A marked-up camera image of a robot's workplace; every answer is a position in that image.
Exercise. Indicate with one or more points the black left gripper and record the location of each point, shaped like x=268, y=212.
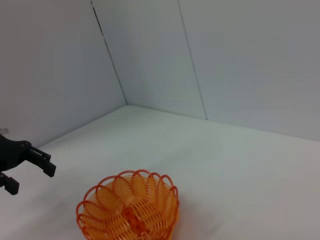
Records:
x=10, y=152

